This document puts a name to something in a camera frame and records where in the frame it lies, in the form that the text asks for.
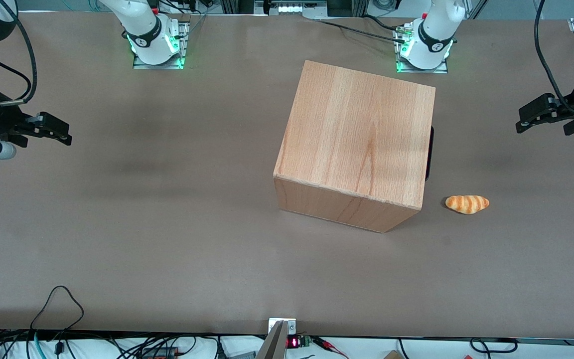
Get wooden drawer with black handle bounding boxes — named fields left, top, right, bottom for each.
left=425, top=126, right=435, bottom=181

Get light wooden drawer cabinet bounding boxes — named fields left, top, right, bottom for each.
left=273, top=60, right=436, bottom=233

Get striped toy bread roll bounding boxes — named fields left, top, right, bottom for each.
left=445, top=194, right=490, bottom=215

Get black and orange device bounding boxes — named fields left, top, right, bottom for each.
left=140, top=346, right=181, bottom=359

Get white power strip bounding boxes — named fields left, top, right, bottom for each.
left=265, top=0, right=328, bottom=17

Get red clip test leads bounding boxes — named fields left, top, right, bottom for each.
left=312, top=337, right=349, bottom=359

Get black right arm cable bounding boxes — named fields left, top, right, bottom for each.
left=0, top=0, right=38, bottom=106

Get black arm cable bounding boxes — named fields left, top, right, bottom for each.
left=0, top=0, right=38, bottom=106
left=533, top=0, right=574, bottom=118

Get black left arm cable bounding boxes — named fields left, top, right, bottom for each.
left=533, top=0, right=574, bottom=118

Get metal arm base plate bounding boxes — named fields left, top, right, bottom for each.
left=133, top=20, right=191, bottom=70
left=394, top=25, right=449, bottom=74

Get thin black looped cable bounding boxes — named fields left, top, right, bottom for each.
left=29, top=285, right=85, bottom=333

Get black base power cable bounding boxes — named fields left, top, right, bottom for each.
left=315, top=15, right=408, bottom=45

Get black coiled cable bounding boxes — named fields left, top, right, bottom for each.
left=470, top=338, right=519, bottom=354

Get aluminium camera mount post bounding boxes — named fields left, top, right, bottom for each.
left=256, top=318, right=297, bottom=359

